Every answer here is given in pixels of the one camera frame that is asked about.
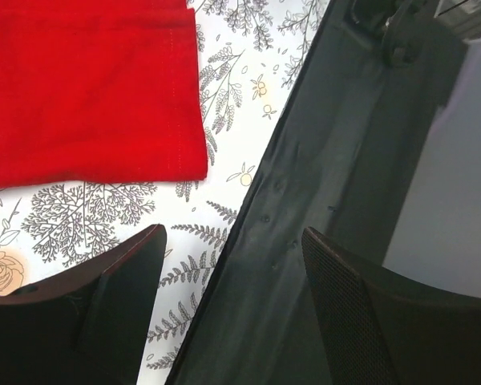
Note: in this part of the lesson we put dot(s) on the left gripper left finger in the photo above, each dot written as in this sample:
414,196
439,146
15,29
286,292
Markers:
88,324

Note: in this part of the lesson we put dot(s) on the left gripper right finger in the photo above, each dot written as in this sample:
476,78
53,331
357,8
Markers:
378,327

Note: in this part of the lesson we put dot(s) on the red t shirt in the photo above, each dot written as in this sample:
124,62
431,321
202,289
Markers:
100,91

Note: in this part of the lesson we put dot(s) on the floral table cloth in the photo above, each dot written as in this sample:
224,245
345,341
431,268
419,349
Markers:
251,53

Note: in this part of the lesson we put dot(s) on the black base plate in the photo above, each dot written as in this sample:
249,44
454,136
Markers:
338,160

